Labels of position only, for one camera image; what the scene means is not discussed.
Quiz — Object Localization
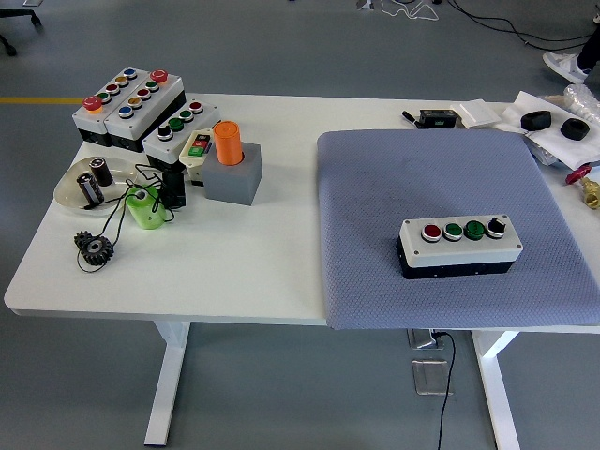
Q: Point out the person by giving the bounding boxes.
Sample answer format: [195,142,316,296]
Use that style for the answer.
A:
[542,31,600,85]

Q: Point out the black office chair base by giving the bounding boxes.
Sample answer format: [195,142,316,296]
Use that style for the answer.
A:
[0,0,43,57]

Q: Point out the clear bubble wrap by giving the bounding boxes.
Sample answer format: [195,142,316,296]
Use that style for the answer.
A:
[562,82,600,126]

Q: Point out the five-button box red mushroom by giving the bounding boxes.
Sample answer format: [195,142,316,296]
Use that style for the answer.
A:
[102,69,187,154]
[71,67,146,147]

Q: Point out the black metal gear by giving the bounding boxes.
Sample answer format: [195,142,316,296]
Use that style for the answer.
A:
[72,230,115,268]

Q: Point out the clear plastic bag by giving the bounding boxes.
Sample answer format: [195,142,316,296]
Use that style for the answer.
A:
[521,132,566,168]

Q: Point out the metal floor plate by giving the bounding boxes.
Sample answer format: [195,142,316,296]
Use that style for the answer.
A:
[411,358,454,397]

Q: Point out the small black block device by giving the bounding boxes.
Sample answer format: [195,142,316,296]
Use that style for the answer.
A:
[158,169,188,210]

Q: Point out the four-button white control box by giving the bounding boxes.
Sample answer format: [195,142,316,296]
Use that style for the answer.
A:
[396,214,524,281]
[142,97,221,173]

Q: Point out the brass valve red handle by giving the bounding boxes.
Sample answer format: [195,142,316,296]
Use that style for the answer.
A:
[564,164,600,211]

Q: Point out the thin black wire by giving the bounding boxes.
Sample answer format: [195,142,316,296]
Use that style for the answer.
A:
[76,162,188,274]

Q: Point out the orange cylinder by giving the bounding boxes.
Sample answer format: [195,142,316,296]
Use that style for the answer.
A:
[212,120,243,167]

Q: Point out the yellow floor tape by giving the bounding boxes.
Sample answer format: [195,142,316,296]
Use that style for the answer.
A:
[0,97,84,105]

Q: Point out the black cylindrical capacitor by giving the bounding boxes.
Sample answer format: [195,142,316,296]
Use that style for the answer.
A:
[88,157,115,188]
[76,172,105,207]

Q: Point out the beige red-green switch box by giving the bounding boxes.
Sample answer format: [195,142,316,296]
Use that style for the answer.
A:
[178,127,216,169]

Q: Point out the white table leg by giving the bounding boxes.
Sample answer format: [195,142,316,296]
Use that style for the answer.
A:
[471,330,521,450]
[142,321,191,446]

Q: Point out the white paper sheet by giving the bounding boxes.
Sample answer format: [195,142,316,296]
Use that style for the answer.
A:
[496,90,600,171]

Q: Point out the grey cube block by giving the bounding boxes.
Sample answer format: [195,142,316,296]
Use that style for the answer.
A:
[202,142,263,206]

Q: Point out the white floor cable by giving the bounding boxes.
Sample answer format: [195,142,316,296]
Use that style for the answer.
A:
[377,0,442,23]

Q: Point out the flat white box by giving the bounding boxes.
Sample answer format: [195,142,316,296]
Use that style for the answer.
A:
[450,98,502,129]

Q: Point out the black battery green label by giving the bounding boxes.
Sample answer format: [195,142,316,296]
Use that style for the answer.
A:
[418,108,458,128]

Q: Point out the clear glass dish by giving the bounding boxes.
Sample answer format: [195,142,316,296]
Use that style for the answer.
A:
[52,157,142,218]

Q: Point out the metal floor outlet box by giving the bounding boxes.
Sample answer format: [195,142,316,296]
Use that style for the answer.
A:
[405,327,445,351]

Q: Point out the grey-blue textured mat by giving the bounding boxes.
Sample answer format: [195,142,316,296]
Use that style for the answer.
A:
[316,128,600,332]

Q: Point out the green cylinder spool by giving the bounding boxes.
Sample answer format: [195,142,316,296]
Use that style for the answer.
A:
[123,186,167,231]

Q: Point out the black floor power cable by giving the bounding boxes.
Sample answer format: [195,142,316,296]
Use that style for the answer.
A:
[430,330,457,450]

